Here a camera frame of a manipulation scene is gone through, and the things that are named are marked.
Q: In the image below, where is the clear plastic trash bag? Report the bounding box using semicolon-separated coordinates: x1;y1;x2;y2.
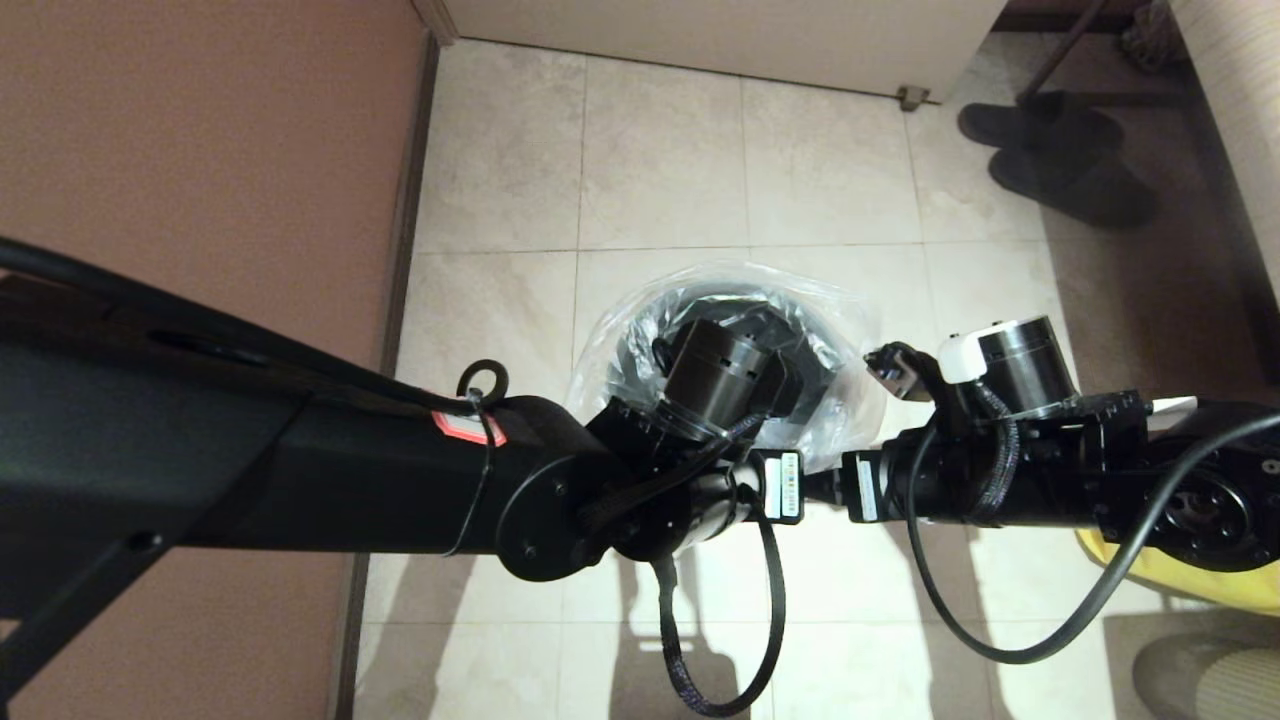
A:
565;260;891;475

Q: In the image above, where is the black round trash bin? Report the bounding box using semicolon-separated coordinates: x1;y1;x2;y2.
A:
603;280;846;441

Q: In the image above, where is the yellow bag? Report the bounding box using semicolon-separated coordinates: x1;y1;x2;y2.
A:
1075;528;1280;615

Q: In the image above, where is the black slipper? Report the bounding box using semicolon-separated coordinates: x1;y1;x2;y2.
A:
957;93;1124;154
988;140;1157;230

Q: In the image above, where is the beige door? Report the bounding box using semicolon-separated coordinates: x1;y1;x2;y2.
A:
445;0;1009;105

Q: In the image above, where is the dark furniture leg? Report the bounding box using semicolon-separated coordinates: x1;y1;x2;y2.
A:
1018;0;1114;106

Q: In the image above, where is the grey fuzzy object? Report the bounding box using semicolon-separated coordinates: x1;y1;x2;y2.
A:
1118;0;1177;74

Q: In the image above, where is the beige striped upholstered furniture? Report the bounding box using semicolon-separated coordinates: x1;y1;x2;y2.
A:
1165;0;1280;301

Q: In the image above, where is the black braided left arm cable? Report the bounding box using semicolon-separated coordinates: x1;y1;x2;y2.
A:
650;510;788;718

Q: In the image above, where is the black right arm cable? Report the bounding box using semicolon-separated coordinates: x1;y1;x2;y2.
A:
905;410;1280;666

